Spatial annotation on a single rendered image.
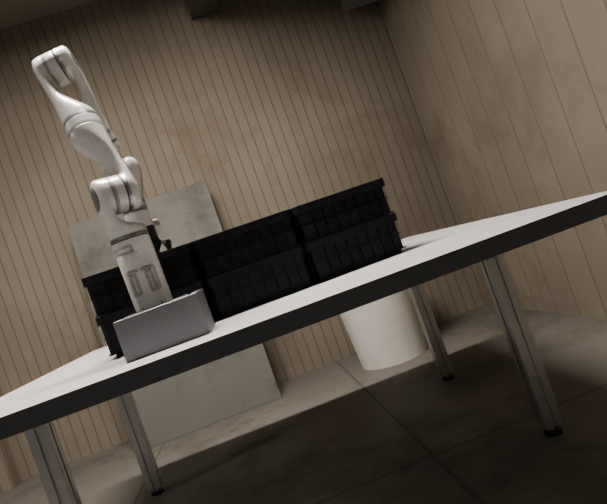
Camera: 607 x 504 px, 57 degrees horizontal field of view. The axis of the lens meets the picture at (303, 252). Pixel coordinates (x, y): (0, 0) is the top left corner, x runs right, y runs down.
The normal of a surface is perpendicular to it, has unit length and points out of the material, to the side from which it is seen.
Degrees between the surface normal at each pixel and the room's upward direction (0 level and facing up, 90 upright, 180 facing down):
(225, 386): 79
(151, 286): 91
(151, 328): 90
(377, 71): 90
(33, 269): 90
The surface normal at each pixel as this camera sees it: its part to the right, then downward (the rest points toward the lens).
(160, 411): 0.04, -0.22
